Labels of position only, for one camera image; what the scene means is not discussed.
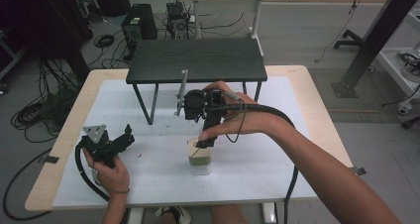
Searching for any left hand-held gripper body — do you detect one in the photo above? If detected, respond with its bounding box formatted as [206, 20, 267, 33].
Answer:
[76, 124, 121, 169]

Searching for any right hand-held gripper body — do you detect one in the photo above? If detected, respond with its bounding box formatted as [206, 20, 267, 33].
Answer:
[173, 68, 230, 123]

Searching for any small wooden block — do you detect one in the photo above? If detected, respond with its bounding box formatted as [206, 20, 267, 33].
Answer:
[186, 137, 213, 176]

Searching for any person's left hand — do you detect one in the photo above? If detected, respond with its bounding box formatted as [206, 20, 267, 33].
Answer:
[82, 147, 131, 195]

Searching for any person's right hand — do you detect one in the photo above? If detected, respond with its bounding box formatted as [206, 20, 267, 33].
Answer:
[197, 80, 289, 143]

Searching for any grey plug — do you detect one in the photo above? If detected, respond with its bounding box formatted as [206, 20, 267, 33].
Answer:
[224, 90, 242, 101]

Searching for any black low shelf table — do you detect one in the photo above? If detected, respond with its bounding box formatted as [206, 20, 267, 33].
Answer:
[125, 38, 268, 126]

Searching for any white table mat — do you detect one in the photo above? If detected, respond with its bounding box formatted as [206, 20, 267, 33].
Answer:
[52, 75, 320, 208]

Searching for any person's leg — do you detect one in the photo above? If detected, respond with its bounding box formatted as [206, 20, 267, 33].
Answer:
[211, 204, 250, 224]

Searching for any white table leg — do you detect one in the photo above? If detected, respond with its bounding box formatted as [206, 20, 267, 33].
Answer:
[261, 202, 278, 224]
[127, 206, 146, 224]

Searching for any person's shoe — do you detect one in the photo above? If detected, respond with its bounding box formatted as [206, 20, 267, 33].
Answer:
[155, 205, 193, 224]

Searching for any open computer case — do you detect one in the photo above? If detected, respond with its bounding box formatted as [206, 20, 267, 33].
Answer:
[165, 1, 191, 41]

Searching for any black computer tower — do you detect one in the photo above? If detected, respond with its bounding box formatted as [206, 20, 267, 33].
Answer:
[120, 3, 158, 42]

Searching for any black stand foot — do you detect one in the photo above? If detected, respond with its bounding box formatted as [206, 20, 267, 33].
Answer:
[333, 29, 365, 51]

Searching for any white cart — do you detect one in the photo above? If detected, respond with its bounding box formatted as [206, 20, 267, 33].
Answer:
[375, 9, 420, 117]

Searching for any thin black wire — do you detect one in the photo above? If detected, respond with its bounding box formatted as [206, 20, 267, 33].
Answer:
[224, 98, 249, 145]

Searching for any black corrugated left gripper cable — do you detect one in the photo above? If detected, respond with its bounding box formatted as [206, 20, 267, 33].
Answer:
[74, 140, 111, 202]

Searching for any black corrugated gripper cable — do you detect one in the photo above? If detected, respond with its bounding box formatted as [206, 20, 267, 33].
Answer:
[74, 140, 111, 202]
[207, 103, 300, 224]

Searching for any black corrugated right gripper cable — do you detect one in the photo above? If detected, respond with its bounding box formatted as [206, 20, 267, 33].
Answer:
[207, 103, 300, 224]

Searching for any tangle of floor cables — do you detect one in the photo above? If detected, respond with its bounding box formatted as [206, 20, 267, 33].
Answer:
[9, 56, 87, 145]

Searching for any coiled black cable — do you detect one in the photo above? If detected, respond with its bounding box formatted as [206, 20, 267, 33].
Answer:
[93, 34, 116, 49]

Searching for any long black floor cable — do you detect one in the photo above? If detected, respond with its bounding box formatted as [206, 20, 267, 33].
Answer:
[2, 147, 54, 222]

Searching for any black metal post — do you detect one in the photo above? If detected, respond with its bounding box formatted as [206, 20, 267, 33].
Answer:
[331, 0, 420, 99]

